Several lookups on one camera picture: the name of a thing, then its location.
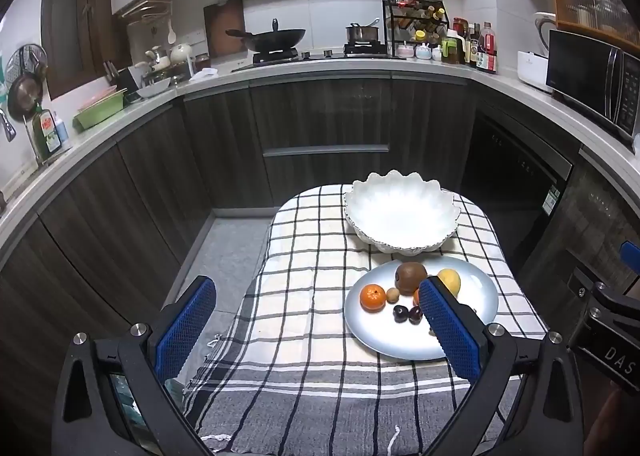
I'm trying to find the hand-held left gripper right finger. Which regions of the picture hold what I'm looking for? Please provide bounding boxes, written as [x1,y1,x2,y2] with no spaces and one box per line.
[419,276,586,456]

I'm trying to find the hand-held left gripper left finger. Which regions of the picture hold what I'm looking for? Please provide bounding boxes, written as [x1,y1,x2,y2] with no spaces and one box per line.
[51,275,217,456]

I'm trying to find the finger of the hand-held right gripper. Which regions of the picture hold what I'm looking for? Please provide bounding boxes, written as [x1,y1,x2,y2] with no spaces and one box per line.
[620,242,640,282]
[566,263,640,332]

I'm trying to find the yellow lemon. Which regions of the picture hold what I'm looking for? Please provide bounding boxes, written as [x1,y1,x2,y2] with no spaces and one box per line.
[437,269,461,298]

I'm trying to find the pale blue plate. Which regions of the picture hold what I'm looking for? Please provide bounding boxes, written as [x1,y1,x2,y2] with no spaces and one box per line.
[344,259,499,362]

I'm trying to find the brown kiwi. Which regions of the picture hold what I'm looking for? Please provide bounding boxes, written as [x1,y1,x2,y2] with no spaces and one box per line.
[395,262,428,295]

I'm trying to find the white scalloped bowl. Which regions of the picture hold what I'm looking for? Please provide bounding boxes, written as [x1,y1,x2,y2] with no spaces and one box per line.
[342,170,463,253]

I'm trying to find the black white checked cloth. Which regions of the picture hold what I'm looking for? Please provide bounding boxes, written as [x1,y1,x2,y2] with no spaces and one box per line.
[182,183,548,456]

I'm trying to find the black built-in dishwasher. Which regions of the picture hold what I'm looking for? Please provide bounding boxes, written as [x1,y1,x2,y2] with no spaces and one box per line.
[460,109,573,237]

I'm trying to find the black microwave oven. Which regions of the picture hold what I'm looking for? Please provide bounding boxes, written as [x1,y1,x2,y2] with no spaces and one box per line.
[545,29,640,142]

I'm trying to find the white box appliance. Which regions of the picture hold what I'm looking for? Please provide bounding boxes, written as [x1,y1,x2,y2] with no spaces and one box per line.
[516,50,553,91]

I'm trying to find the green rectangular tray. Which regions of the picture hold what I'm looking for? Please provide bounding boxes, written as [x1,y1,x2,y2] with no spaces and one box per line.
[74,89,128,129]

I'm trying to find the green dish soap bottle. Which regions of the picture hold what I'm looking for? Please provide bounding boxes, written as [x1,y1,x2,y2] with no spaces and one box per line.
[32,109,63,159]

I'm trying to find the white electric kettle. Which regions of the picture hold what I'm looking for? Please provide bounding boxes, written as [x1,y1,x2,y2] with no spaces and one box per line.
[532,11,558,57]

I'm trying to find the white round bowl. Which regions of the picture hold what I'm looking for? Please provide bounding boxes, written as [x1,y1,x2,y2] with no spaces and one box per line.
[135,78,172,98]

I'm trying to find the dark wood lower cabinets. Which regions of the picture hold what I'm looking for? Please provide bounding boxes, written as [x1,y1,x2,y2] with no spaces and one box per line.
[0,71,640,456]

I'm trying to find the black knife block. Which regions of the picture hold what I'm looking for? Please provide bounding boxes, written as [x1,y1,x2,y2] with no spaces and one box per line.
[103,61,143,102]

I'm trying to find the dark sauce bottle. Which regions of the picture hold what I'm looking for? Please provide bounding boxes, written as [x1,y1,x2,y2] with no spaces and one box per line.
[465,24,482,67]

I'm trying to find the green lidded container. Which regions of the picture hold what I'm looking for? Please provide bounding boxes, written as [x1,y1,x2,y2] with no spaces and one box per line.
[441,36,466,64]

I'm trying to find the hanging frying pan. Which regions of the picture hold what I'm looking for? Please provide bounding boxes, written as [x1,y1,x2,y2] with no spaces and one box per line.
[7,71,43,122]

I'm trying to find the black gas stove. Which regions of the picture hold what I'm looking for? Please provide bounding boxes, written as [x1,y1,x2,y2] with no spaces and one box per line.
[232,47,406,72]

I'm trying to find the wooden cutting board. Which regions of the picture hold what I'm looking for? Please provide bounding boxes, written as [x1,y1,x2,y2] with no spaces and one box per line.
[203,0,246,58]

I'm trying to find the black wok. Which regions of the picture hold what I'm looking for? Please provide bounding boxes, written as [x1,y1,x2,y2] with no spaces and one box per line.
[225,19,307,54]

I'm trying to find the steel saucepan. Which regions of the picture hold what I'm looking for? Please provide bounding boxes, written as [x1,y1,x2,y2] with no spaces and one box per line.
[345,18,381,43]

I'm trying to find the black spice rack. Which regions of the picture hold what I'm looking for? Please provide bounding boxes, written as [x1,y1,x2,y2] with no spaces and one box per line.
[382,0,448,57]

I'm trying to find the dark wooden door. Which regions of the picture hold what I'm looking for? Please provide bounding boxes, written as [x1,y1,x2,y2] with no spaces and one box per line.
[42,0,121,100]

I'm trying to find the metal drawer handle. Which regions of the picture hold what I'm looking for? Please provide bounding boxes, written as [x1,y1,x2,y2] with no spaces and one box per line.
[262,143,390,158]

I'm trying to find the wooden wall rack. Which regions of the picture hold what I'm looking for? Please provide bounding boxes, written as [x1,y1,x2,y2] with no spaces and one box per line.
[120,0,176,27]

